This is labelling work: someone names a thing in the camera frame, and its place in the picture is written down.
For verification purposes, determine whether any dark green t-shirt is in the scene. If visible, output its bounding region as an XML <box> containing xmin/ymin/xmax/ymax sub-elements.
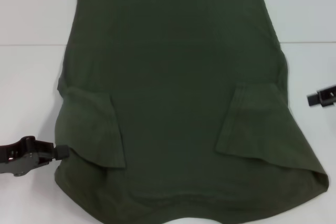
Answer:
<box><xmin>53</xmin><ymin>0</ymin><xmax>330</xmax><ymax>223</ymax></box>

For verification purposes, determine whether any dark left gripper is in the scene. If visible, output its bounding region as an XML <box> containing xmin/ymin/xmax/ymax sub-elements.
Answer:
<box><xmin>0</xmin><ymin>135</ymin><xmax>71</xmax><ymax>178</ymax></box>

